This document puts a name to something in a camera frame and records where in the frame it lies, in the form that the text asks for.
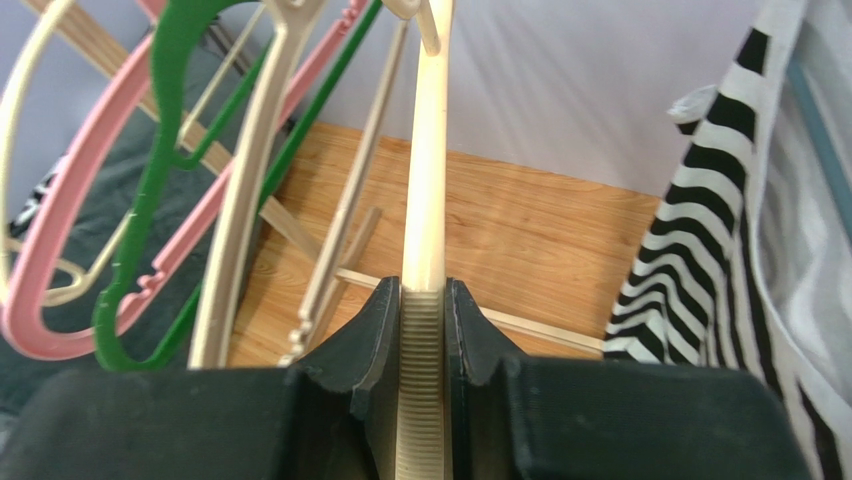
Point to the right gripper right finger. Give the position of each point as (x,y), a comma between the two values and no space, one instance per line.
(516,416)

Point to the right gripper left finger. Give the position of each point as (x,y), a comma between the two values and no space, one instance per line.
(331,415)

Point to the light wooden hanger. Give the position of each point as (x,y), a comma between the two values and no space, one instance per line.
(421,438)

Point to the black white striped tank top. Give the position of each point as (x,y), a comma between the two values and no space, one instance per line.
(746,265)

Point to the green plastic hanger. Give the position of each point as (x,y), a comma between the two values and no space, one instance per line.
(180,27)

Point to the pink plastic hanger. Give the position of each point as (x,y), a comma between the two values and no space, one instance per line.
(22,324)

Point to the cream plastic hanger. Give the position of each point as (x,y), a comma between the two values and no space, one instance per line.
(293,22)

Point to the teal plastic hanger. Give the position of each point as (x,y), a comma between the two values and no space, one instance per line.
(827,157)

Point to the grey zebra cushion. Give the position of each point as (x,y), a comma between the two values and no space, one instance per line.
(111,195)

